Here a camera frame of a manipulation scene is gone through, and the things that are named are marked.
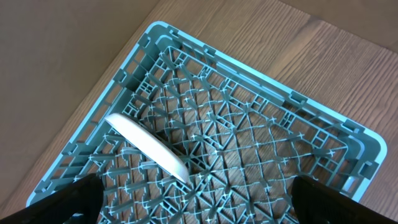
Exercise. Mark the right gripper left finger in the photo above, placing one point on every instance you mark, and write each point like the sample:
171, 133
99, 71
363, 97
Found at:
80, 202

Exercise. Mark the pink round plate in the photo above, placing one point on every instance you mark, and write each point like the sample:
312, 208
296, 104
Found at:
149, 145

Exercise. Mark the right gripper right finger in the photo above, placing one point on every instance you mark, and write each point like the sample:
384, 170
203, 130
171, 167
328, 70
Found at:
316, 203

